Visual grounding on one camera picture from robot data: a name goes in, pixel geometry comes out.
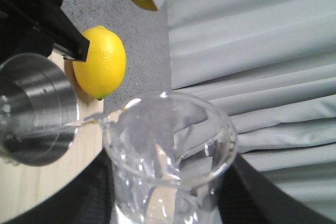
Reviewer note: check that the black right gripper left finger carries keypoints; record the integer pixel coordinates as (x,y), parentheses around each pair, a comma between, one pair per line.
(86,199)

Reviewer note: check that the clear glass measuring beaker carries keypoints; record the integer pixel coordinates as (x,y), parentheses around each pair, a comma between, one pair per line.
(169,152)

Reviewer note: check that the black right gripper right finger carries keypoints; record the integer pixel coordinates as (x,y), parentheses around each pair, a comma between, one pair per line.
(247,196)

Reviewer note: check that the yellow lemon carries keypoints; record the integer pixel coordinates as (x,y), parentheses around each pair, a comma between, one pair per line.
(104,69)

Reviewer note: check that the silver metal jigger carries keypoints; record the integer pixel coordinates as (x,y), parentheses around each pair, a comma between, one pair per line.
(37,99)

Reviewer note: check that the grey curtain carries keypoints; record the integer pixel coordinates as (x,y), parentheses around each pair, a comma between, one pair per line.
(270,65)

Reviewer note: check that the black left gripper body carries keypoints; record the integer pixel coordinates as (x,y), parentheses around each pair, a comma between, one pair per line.
(31,26)

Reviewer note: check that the light wooden cutting board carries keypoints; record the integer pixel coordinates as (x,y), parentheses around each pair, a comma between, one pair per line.
(23,187)

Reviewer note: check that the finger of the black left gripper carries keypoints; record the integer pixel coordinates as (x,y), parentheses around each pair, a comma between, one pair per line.
(78,45)

